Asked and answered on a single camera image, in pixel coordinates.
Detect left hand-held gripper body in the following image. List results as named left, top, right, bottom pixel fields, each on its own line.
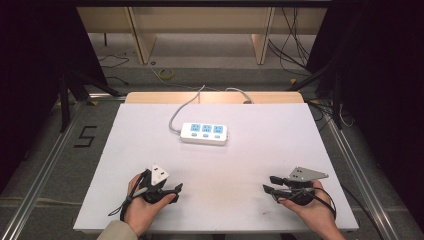
left=137, top=162, right=175, bottom=205

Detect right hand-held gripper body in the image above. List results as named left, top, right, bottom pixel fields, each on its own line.
left=282, top=166, right=330, bottom=206

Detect white power strip blue sockets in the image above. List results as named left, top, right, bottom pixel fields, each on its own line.
left=179, top=122, right=230, bottom=147

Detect person's right hand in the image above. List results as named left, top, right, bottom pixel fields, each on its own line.
left=277, top=179, right=338, bottom=235

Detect person's left hand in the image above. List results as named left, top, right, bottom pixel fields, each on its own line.
left=123, top=172, right=177, bottom=237

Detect black metal stand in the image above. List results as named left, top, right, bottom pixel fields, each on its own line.
left=58, top=64, right=122, bottom=134
left=285, top=61, right=345, bottom=131

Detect yellow tape roll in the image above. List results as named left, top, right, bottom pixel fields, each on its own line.
left=157, top=68, right=175, bottom=81

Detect dark curtain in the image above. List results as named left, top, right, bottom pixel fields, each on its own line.
left=0, top=0, right=108, bottom=194
left=304, top=0, right=424, bottom=231

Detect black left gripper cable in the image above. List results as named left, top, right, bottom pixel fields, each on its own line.
left=107, top=169, right=150, bottom=223

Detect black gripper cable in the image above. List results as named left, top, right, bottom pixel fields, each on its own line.
left=107, top=169, right=150, bottom=223
left=309, top=185, right=338, bottom=221

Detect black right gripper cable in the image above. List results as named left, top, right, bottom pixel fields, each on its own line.
left=309, top=185, right=338, bottom=221

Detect aluminium floor rail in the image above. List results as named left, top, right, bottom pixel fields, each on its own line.
left=323, top=109, right=403, bottom=240
left=0, top=99, right=88, bottom=240

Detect grey power strip cable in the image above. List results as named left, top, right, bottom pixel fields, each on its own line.
left=168, top=84, right=207, bottom=136

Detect white cable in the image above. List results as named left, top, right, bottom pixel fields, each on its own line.
left=225, top=87, right=255, bottom=105

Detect bundle of black floor cables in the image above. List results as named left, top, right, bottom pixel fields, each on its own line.
left=267, top=6, right=316, bottom=77

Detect thin black floor cable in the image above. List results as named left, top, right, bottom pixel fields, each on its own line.
left=97, top=53, right=131, bottom=70

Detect light wooden desk frame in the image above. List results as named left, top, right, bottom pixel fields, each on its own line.
left=75, top=6, right=328, bottom=66

